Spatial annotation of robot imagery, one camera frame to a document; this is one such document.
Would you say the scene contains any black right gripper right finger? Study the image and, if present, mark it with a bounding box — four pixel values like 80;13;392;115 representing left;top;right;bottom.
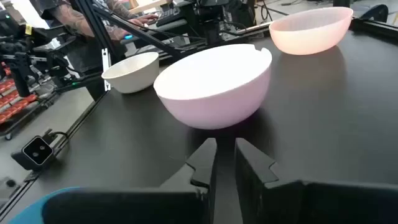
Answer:
234;137;398;224

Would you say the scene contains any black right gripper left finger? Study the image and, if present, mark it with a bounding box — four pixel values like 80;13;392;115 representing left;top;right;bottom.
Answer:
42;138;218;224

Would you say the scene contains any large lavender bowl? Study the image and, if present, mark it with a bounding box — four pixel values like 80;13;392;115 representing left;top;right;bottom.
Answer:
153;43;273;131

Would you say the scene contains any large pink bowl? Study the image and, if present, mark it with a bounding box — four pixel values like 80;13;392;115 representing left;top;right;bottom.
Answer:
269;6;354;56

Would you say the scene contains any small white bowl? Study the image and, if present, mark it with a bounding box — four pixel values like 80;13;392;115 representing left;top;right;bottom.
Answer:
101;52;160;95

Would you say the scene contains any black machine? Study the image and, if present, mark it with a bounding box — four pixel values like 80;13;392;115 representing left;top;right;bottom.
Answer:
174;0;259;44

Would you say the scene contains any black keyboard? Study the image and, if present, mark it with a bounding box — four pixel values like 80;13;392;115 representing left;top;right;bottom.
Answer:
155;6;182;27

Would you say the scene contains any person's hand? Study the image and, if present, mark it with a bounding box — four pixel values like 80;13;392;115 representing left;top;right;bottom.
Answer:
129;14;159;27

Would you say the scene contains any small teal bowl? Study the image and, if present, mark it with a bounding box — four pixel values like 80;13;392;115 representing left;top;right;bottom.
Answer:
7;186;80;224

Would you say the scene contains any cart with red items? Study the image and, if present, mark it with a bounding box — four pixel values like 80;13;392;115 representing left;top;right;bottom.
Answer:
0;61;58;141

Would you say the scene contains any white metal bracket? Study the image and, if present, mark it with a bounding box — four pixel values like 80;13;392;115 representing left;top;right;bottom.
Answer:
101;48;112;92

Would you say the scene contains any black table-level camera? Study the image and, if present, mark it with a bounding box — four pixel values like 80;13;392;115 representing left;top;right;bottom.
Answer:
11;135;57;171

